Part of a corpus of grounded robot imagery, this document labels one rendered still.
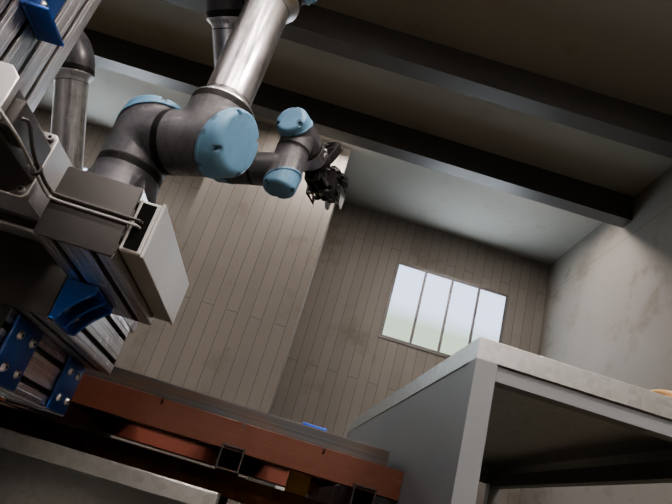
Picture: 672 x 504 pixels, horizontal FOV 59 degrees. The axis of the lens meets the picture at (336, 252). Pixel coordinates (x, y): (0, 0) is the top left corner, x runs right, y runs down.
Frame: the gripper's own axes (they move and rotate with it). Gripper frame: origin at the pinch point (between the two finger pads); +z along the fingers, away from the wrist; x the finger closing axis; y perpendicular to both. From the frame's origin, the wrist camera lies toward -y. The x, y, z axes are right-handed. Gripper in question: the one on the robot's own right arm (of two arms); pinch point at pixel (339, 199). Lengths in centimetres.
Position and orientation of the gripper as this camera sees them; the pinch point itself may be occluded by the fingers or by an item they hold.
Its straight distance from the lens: 159.9
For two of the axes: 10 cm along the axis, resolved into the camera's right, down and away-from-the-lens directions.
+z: 3.0, 4.8, 8.2
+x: 9.4, -0.3, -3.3
